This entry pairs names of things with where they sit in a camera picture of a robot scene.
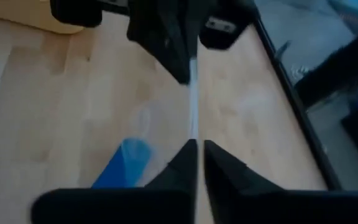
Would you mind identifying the clear plastic bag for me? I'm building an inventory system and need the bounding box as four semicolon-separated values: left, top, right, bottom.
118;57;201;187

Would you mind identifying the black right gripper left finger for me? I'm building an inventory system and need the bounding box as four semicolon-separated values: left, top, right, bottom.
30;138;199;224

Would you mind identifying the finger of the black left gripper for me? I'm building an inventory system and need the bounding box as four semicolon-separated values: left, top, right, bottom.
192;0;205;60
126;0;195;85

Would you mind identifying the black tower fan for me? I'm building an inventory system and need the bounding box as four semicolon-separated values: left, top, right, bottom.
294;24;358;108

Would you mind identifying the black aluminium table frame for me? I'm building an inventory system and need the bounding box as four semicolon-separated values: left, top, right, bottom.
252;17;344;191

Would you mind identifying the black frame bracket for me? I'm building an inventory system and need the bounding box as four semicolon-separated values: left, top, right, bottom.
274;39;292;62

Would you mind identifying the blue elastic bandage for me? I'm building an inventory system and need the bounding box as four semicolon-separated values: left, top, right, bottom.
91;138;153;189

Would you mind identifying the yellow plastic bin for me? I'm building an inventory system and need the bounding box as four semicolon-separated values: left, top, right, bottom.
0;0;85;35

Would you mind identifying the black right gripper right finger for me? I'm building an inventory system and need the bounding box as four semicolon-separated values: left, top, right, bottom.
203;139;358;224

